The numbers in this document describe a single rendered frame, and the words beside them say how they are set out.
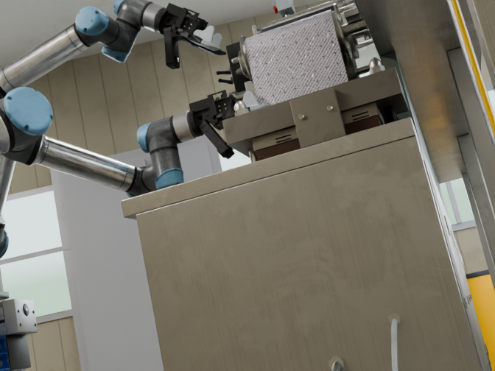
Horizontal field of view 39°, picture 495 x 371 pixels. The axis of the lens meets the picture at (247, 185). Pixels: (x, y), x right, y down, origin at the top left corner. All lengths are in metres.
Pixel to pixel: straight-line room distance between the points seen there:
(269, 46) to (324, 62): 0.15
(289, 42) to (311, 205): 0.53
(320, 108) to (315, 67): 0.28
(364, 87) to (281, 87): 0.32
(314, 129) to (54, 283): 4.29
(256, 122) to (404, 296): 0.50
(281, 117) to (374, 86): 0.21
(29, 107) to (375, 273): 0.85
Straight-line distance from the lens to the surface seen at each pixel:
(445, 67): 2.01
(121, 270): 5.45
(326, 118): 1.51
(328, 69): 1.77
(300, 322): 1.44
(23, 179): 5.87
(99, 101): 5.83
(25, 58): 2.03
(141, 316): 5.39
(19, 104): 1.66
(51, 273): 5.64
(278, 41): 1.83
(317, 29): 1.81
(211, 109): 1.79
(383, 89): 1.53
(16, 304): 1.96
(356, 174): 1.43
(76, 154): 1.85
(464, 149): 2.89
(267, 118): 1.56
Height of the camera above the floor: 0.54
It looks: 12 degrees up
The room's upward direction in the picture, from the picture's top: 12 degrees counter-clockwise
